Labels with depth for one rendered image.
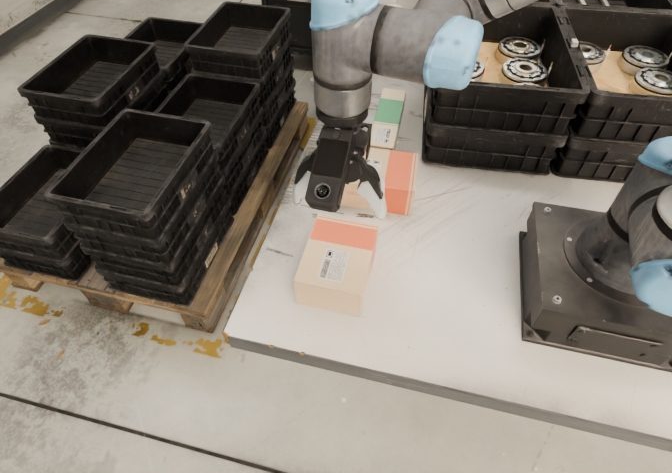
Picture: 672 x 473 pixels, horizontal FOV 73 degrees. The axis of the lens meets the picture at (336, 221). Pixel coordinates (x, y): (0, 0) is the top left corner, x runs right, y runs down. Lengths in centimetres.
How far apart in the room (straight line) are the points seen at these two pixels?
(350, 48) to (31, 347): 158
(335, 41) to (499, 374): 58
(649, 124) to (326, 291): 73
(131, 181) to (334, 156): 96
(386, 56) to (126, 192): 106
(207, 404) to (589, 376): 109
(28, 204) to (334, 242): 132
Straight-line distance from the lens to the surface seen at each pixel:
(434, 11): 55
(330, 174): 60
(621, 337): 85
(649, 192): 73
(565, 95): 102
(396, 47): 52
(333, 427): 149
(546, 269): 84
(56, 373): 179
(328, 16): 53
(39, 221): 184
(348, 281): 78
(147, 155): 156
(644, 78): 130
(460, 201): 104
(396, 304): 85
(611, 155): 116
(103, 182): 152
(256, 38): 211
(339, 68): 56
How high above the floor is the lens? 143
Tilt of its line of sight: 49 degrees down
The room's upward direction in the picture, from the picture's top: straight up
